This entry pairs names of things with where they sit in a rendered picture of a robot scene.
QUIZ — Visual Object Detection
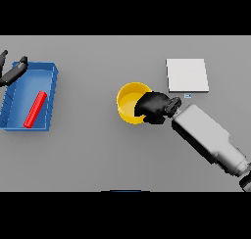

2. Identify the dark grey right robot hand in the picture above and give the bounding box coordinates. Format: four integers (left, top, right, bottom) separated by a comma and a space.
133, 91, 182, 125

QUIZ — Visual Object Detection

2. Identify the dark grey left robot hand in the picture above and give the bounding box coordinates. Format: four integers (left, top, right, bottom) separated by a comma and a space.
0, 49, 29, 88

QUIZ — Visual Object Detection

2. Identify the yellow bowl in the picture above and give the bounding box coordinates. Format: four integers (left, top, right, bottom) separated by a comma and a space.
116, 81, 153, 125

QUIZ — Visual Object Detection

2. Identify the red beaker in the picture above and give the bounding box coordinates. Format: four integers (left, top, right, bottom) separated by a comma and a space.
23, 90, 48, 129

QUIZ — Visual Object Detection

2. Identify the flat pale square scale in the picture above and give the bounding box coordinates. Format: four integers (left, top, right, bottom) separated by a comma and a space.
165, 58, 210, 94

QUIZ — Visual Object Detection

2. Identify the blue tray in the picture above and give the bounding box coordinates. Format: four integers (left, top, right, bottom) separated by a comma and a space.
0, 61, 60, 132

